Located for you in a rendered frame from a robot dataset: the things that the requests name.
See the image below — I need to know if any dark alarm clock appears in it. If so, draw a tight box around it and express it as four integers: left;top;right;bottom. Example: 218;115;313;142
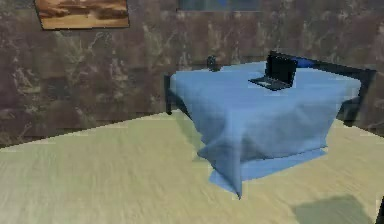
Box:
206;54;222;73

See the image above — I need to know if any black bed with blue blanket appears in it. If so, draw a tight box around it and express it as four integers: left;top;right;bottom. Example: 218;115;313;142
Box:
163;50;378;200

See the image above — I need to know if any black laptop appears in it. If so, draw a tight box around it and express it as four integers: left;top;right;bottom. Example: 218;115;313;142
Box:
247;53;299;92

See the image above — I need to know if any blue pillow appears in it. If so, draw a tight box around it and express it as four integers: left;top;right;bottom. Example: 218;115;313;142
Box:
294;57;317;69

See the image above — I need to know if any brown framed wall picture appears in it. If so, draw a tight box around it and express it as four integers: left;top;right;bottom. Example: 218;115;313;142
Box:
33;0;131;31

